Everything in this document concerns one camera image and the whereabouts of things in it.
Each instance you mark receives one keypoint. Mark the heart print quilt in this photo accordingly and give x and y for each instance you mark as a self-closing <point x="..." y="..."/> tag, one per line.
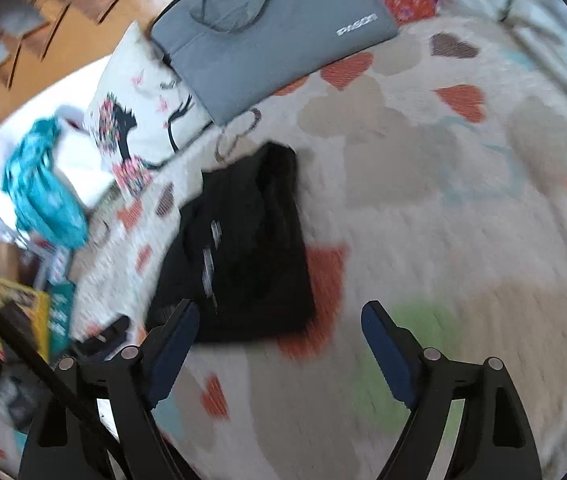
<point x="413" y="210"/>

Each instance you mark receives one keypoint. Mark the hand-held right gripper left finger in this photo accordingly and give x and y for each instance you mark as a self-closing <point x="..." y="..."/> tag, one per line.
<point x="173" y="355"/>

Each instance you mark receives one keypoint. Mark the yellow box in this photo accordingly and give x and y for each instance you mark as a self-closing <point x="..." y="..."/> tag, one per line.
<point x="28" y="296"/>

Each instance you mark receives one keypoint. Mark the grey laptop bag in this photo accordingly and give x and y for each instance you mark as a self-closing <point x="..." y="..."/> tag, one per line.
<point x="263" y="45"/>

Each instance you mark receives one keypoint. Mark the black pants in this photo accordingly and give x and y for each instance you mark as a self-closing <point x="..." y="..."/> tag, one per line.
<point x="253" y="260"/>

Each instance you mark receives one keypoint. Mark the white crumpled sheet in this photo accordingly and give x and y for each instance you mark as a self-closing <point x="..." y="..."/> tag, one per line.
<point x="538" y="25"/>

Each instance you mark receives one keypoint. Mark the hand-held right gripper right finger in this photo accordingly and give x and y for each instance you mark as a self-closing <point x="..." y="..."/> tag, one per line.
<point x="388" y="350"/>

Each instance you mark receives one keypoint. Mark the teal star blanket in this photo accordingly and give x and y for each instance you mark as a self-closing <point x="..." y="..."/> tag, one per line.
<point x="43" y="200"/>

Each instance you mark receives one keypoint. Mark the floral silhouette printed pillow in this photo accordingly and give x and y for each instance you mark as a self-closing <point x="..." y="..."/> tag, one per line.
<point x="128" y="85"/>

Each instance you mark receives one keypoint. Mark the white pillow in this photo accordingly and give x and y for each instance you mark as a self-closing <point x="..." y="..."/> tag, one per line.
<point x="78" y="170"/>

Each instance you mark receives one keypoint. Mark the green box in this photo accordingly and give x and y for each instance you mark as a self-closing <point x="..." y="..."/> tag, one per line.
<point x="61" y="310"/>

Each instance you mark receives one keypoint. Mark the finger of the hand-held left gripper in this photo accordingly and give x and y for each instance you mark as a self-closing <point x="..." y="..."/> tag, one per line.
<point x="106" y="334"/>

